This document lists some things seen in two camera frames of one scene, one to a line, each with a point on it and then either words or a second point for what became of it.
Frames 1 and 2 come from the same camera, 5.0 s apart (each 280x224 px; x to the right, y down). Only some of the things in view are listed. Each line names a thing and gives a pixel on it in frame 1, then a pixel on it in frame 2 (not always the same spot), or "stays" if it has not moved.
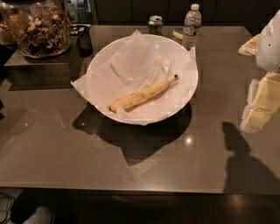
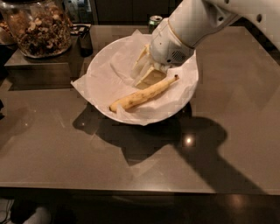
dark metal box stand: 55,72 stays
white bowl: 143,79 stays
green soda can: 155,25 stays
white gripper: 269,46 -> 167,48
